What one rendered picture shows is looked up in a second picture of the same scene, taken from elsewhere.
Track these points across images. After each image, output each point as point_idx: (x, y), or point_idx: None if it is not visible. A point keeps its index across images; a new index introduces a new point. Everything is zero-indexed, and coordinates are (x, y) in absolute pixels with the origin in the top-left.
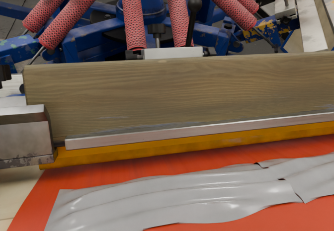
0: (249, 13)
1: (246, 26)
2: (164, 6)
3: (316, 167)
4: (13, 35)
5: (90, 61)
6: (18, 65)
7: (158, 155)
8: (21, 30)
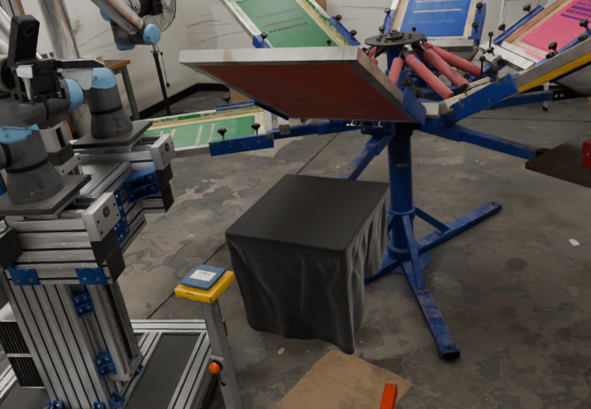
0: (446, 89)
1: (443, 97)
2: (412, 88)
3: None
4: (339, 138)
5: (351, 122)
6: (331, 164)
7: None
8: (348, 134)
